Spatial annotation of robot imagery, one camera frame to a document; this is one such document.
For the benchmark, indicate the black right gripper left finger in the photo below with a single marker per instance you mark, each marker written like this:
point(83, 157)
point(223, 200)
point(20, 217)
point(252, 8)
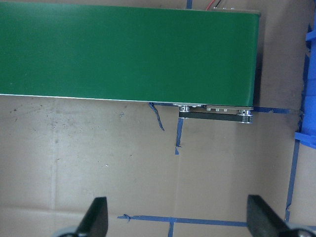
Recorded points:
point(95, 221)

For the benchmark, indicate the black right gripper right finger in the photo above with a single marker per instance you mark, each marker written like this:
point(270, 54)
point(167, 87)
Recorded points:
point(261, 220)

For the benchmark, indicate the blue empty bin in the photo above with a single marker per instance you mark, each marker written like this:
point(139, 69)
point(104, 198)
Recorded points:
point(307, 125)

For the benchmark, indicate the green conveyor belt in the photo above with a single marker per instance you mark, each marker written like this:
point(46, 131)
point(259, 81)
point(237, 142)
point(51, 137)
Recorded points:
point(204, 62)

